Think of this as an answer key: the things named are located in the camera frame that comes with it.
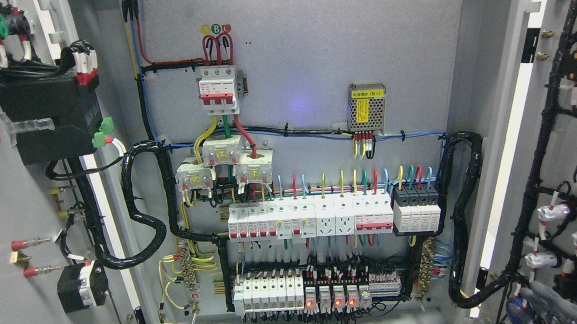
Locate grey cabinet door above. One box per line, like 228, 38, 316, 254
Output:
0, 0, 144, 324
434, 0, 577, 324

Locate white current transformers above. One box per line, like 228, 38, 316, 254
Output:
175, 134, 274, 200

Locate white socket breaker row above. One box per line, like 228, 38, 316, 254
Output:
227, 192, 394, 243

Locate metal mesh power supply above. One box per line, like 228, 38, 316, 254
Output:
347, 82, 387, 133

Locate red white main breaker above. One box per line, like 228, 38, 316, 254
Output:
197, 65, 248, 116

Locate lower relay terminal row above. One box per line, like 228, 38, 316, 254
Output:
231, 254, 406, 324

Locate black surge protector block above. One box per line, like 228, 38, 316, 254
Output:
391, 187, 442, 237

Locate black digital power meter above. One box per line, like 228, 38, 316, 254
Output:
0, 74, 103, 165

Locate black corrugated cable conduit left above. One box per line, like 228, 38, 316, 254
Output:
84, 136, 236, 320

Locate black corrugated cable conduit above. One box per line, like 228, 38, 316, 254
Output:
436, 128, 523, 311
84, 136, 236, 320

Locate black corrugated cable conduit right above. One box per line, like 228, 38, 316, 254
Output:
436, 128, 523, 311

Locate white rotary selector switch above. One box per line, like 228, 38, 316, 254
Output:
57, 260, 109, 314

